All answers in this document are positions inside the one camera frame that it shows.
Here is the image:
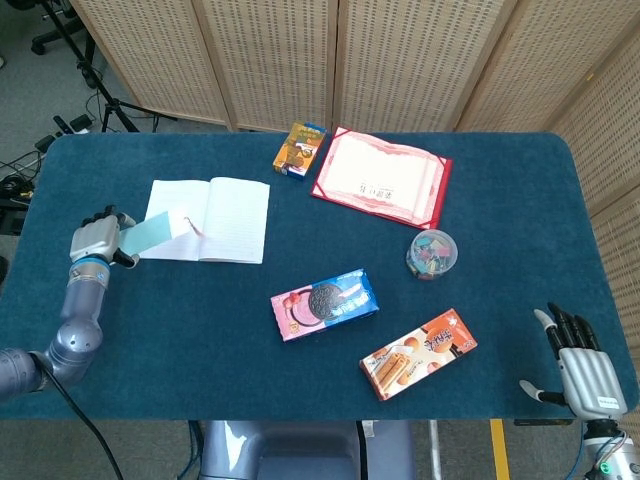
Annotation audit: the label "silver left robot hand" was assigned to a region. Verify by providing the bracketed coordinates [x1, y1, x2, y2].
[68, 204, 141, 270]

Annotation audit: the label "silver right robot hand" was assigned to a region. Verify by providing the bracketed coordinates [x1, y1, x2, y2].
[519, 301, 629, 419]

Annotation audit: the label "blue bookmark with pink tassel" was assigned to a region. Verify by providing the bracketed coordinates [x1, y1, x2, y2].
[118, 209, 205, 256]

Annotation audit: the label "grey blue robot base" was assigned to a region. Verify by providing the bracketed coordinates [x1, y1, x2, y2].
[199, 419, 416, 480]

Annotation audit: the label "black power strip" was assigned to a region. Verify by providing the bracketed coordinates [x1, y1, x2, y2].
[33, 113, 95, 154]

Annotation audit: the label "dark blue table cloth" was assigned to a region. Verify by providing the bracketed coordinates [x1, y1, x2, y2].
[0, 130, 640, 421]

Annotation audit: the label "black tripod stand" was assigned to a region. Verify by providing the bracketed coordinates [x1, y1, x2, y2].
[42, 0, 164, 134]

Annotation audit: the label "open white notebook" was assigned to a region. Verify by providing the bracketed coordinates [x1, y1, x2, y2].
[135, 177, 271, 265]

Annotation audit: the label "white table leg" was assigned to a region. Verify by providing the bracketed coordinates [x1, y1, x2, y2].
[428, 419, 445, 480]

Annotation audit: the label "orange egg roll snack box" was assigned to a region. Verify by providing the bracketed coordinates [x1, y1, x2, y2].
[358, 308, 478, 402]

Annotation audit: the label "clear tub of binder clips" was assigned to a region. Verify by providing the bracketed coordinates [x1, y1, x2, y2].
[405, 229, 460, 281]

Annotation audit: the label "black chair base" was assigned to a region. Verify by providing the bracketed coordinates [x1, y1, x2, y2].
[30, 17, 85, 57]

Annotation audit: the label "small orange blue card box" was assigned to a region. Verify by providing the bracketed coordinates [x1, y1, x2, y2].
[272, 122, 328, 182]

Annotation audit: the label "blue pink Oreo cookie box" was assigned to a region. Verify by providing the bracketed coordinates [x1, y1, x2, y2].
[270, 268, 380, 343]

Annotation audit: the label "woven wooden folding screen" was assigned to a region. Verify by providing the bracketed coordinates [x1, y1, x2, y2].
[69, 0, 640, 361]

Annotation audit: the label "red open certificate folder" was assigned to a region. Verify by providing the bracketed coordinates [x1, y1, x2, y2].
[310, 126, 454, 231]

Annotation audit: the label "black floor cables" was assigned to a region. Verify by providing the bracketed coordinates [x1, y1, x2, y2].
[0, 147, 44, 216]

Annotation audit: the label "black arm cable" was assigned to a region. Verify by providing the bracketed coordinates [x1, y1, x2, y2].
[29, 352, 125, 480]

